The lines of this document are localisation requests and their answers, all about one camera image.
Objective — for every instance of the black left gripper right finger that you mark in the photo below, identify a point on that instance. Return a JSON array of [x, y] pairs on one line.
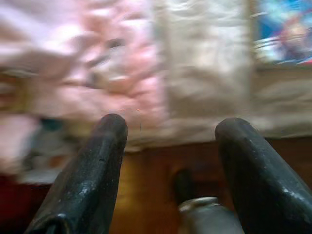
[[263, 182]]

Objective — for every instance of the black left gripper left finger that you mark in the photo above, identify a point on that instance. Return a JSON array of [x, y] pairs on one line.
[[92, 170]]

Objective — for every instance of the colourful comic book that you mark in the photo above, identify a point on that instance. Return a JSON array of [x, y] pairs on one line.
[[285, 31]]

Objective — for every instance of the silver robot leg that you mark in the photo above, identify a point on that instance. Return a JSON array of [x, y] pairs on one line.
[[207, 217]]

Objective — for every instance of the black robot foot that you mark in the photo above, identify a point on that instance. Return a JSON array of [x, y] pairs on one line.
[[184, 187]]

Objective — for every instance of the pink printed blanket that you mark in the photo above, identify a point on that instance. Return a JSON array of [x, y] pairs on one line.
[[73, 73]]

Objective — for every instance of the beige patterned bed sheet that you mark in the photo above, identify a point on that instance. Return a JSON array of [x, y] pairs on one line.
[[207, 85]]

